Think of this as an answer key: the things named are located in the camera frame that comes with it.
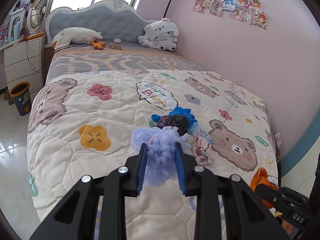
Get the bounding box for pink cloth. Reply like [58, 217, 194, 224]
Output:
[191, 136, 212, 166]

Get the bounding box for white desk fan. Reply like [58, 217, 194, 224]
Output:
[27, 0, 48, 34]

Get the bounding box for white arched cosmetic cabinet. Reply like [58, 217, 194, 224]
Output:
[8, 8, 25, 42]

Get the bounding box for white dog plush toy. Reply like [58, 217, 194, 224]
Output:
[137, 18, 179, 51]

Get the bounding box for black plastic bag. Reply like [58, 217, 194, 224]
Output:
[157, 115, 189, 137]

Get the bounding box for white goose plush toy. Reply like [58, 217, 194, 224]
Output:
[52, 27, 107, 50]

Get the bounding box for small pink plush toy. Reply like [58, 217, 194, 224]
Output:
[113, 38, 121, 44]

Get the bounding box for lavender fluffy yarn bundle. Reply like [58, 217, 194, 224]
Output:
[131, 126, 190, 187]

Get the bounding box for grey tufted bed headboard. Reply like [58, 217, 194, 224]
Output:
[45, 0, 154, 46]

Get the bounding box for dark blue orange trash bin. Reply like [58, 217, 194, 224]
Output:
[9, 81, 32, 116]

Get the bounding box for light blue bottle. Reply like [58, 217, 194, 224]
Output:
[12, 21, 21, 41]

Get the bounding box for black power cable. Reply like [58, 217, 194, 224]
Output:
[23, 26, 83, 73]

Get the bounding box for bear pattern quilt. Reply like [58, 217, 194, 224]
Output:
[26, 68, 279, 240]

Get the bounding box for small brown plush toy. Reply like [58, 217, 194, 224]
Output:
[109, 43, 123, 50]

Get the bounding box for orange plastic bag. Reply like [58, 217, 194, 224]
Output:
[249, 167, 279, 209]

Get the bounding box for white drawer nightstand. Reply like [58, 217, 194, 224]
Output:
[1, 36, 45, 93]

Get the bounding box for anime posters on wall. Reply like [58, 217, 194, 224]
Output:
[193, 0, 268, 30]

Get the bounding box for white dressing table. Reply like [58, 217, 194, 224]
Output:
[0, 37, 25, 51]

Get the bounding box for grey orange patterned bedsheet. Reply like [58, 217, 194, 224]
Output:
[46, 42, 204, 82]

